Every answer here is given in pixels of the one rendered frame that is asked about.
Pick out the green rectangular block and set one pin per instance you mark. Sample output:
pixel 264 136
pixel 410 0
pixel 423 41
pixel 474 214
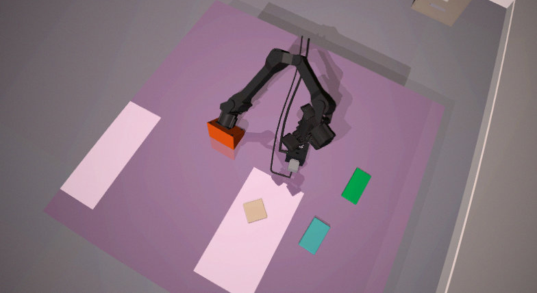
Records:
pixel 356 186

